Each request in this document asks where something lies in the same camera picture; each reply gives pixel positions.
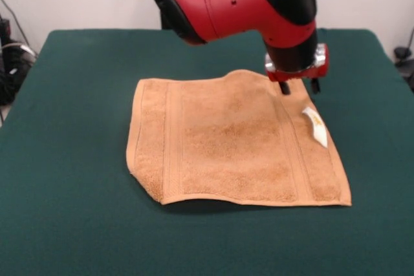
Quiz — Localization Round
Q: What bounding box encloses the black cable bundle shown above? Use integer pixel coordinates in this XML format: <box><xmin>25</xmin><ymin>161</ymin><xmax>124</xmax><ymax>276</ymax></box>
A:
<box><xmin>0</xmin><ymin>46</ymin><xmax>36</xmax><ymax>105</ymax></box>

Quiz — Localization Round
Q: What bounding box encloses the dark green table cloth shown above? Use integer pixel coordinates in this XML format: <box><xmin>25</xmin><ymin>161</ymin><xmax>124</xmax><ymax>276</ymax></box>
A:
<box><xmin>0</xmin><ymin>28</ymin><xmax>414</xmax><ymax>276</ymax></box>

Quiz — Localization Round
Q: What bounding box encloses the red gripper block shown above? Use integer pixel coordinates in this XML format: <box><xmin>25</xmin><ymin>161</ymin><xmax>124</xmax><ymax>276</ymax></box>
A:
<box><xmin>264</xmin><ymin>43</ymin><xmax>331</xmax><ymax>96</ymax></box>

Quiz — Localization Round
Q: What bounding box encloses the red and black power strip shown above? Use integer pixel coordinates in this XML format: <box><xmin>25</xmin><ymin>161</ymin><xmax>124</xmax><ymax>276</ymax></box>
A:
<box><xmin>0</xmin><ymin>19</ymin><xmax>12</xmax><ymax>44</ymax></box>

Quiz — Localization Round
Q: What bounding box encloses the black floor object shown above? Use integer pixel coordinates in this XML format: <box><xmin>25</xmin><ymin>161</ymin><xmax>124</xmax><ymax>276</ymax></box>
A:
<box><xmin>397</xmin><ymin>59</ymin><xmax>414</xmax><ymax>92</ymax></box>

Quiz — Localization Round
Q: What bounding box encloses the white cable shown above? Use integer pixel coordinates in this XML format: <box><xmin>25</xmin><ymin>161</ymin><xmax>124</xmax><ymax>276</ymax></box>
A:
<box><xmin>0</xmin><ymin>41</ymin><xmax>36</xmax><ymax>59</ymax></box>

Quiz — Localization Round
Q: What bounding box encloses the orange terry towel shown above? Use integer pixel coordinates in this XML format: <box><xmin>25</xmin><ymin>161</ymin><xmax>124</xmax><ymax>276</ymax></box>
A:
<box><xmin>125</xmin><ymin>69</ymin><xmax>353</xmax><ymax>207</ymax></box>

